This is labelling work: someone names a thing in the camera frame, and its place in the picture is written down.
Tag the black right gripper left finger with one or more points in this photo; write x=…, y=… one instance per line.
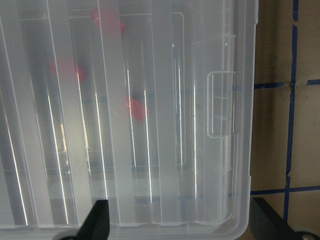
x=95, y=227

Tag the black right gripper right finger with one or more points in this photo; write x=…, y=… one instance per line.
x=266, y=224

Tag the clear plastic box lid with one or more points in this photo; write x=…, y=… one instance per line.
x=181, y=174

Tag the red block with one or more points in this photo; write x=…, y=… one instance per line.
x=107, y=20
x=136, y=108
x=67, y=68

